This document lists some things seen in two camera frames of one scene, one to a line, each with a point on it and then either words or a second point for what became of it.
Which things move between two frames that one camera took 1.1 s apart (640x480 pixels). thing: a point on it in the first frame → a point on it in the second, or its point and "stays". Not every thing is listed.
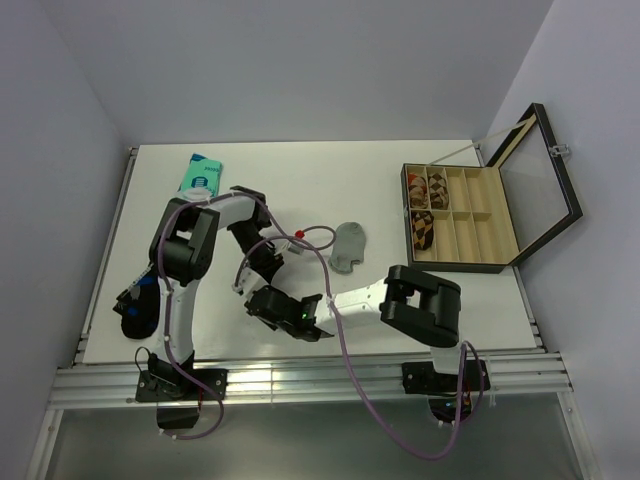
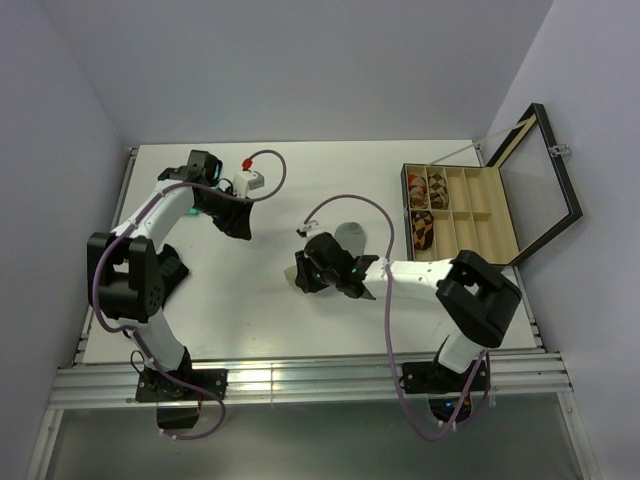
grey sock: x=349 y=246 stays
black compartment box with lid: x=487 y=219 stays
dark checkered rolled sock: x=422 y=228 stays
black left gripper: x=268 y=265 → x=238 y=222
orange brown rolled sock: x=418 y=195 stays
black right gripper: x=275 y=326 → x=304 y=280
